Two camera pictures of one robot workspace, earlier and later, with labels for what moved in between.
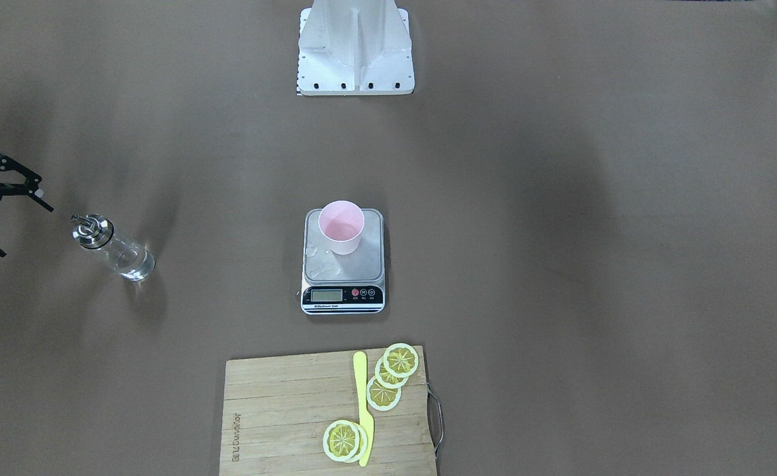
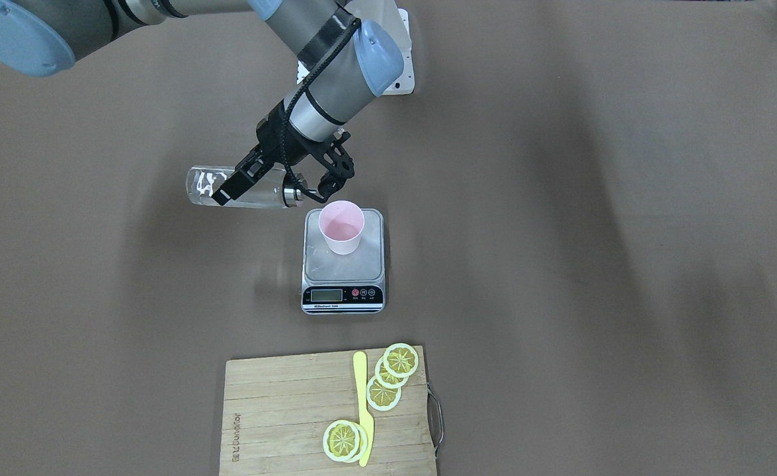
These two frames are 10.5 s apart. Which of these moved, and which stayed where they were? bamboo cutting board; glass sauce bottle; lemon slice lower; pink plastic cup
Moved: glass sauce bottle
Stayed: pink plastic cup; lemon slice lower; bamboo cutting board
